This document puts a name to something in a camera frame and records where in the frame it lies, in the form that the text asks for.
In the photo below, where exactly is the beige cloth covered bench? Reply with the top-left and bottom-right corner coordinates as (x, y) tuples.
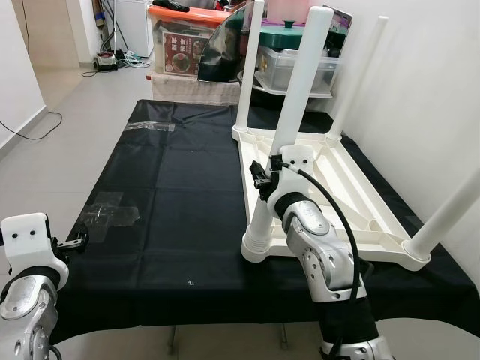
(150, 73), (245, 106)

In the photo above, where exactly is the clear plastic storage container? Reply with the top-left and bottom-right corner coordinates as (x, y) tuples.
(255, 46), (342, 95)

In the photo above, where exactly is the black tablecloth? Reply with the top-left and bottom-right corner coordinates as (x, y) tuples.
(49, 97), (480, 346)

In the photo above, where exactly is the crumpled clear plastic wrapper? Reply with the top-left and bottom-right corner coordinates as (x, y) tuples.
(79, 191), (141, 242)

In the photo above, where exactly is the purple black printed box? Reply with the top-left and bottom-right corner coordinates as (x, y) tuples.
(324, 6), (353, 35)

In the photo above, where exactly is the orange lid storage box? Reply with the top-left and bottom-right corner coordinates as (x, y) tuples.
(148, 0), (235, 76)

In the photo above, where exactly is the white plastic table top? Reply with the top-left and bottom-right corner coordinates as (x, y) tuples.
(232, 124), (432, 271)

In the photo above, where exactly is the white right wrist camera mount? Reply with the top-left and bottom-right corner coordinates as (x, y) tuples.
(268, 146), (316, 203)

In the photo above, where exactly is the white fridge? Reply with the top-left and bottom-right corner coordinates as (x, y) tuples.
(112, 0), (155, 57)

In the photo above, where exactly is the dark shiny foil bag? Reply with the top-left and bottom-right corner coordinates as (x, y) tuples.
(197, 7), (248, 82)

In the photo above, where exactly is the black wok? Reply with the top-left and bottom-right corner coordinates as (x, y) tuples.
(253, 86), (332, 115)

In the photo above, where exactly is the thin black floor cable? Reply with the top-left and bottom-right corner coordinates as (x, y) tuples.
(0, 111), (62, 141)

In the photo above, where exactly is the green pot lid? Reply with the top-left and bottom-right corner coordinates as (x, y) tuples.
(259, 19), (353, 50)

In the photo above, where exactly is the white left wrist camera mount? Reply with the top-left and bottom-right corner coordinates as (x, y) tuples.
(0, 214), (52, 271)

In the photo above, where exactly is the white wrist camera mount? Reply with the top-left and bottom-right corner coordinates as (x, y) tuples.
(268, 146), (316, 203)
(0, 214), (52, 271)

